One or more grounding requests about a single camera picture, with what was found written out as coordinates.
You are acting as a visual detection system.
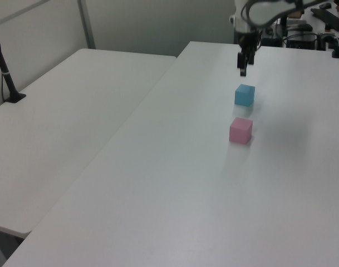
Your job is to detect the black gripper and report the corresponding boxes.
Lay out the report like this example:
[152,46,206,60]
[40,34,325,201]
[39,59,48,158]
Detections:
[235,30,262,77]

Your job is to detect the blue cube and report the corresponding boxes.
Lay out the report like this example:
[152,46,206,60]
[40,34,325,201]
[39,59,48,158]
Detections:
[234,83,256,107]

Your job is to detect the pink cube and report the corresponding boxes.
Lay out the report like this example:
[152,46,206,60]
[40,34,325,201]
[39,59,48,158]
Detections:
[229,117,254,145]

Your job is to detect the black electronics box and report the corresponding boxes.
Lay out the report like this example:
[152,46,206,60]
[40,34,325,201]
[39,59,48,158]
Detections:
[286,33,317,50]

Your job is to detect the black keyboard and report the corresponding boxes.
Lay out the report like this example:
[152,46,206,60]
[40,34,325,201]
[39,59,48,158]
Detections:
[310,7,339,30]

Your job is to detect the white side table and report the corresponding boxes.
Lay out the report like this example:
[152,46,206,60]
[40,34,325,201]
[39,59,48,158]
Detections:
[0,47,178,240]

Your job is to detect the black upright post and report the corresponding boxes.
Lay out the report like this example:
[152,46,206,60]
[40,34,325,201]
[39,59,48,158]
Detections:
[280,16,288,47]

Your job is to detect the grey metal partition post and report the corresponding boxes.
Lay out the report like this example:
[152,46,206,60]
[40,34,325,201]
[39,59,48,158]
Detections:
[76,0,96,50]

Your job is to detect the black camera pole with base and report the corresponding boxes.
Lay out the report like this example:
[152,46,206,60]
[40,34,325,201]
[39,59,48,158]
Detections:
[0,22,27,104]

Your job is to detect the black cable along pole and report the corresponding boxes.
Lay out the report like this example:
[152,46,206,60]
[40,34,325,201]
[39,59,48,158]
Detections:
[1,72,8,102]

